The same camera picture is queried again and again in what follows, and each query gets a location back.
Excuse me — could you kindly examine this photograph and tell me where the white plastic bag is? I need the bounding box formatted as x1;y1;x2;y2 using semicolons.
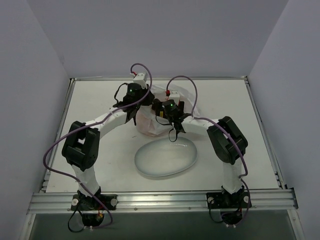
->
135;83;201;137

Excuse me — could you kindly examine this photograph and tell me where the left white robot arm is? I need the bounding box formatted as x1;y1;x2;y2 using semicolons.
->
61;82;155;210

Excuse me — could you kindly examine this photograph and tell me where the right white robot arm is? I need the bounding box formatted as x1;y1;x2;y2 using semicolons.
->
151;98;248;207

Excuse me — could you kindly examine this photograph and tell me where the white oval plate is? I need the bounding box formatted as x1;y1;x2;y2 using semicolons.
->
134;137;198;178

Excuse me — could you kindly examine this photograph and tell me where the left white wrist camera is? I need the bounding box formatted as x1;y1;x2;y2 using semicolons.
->
131;72;148;89

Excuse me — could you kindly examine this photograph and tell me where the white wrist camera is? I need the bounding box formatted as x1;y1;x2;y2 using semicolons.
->
165;90;180;104
131;72;148;89

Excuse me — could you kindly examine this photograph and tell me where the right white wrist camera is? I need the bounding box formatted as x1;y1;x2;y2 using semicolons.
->
165;90;180;104

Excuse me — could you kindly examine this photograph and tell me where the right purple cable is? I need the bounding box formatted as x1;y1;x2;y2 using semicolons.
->
166;75;250;226

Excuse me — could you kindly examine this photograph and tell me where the purple cable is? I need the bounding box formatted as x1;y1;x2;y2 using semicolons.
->
42;62;154;228
166;75;250;226

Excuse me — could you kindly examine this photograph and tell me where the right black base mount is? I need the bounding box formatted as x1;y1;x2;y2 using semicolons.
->
206;188;252;228

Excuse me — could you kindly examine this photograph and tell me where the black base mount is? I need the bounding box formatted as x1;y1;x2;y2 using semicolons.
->
70;192;118;229
206;188;252;228

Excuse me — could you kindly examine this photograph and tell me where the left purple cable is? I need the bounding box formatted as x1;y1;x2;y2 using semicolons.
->
42;62;154;228

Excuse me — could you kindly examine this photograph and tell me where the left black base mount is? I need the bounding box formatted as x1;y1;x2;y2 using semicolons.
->
70;192;118;229

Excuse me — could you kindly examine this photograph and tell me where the aluminium front rail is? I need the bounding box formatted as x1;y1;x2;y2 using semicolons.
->
27;189;298;214

